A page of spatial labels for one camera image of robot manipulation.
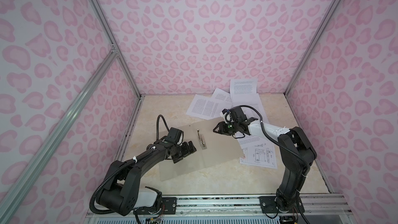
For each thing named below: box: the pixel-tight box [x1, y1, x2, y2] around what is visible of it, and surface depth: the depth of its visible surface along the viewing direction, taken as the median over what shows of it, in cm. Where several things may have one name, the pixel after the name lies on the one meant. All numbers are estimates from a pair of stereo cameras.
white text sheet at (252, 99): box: [231, 92, 270, 123], surface depth 120 cm
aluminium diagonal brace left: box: [0, 49, 119, 220], surface depth 66 cm
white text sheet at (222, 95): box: [210, 87, 233, 103], surface depth 123 cm
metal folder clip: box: [196, 129, 208, 150], surface depth 97 cm
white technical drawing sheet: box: [239, 142, 278, 170], surface depth 91 cm
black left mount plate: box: [161, 197, 177, 215], surface depth 75 cm
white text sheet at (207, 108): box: [186, 94, 233, 120], surface depth 116 cm
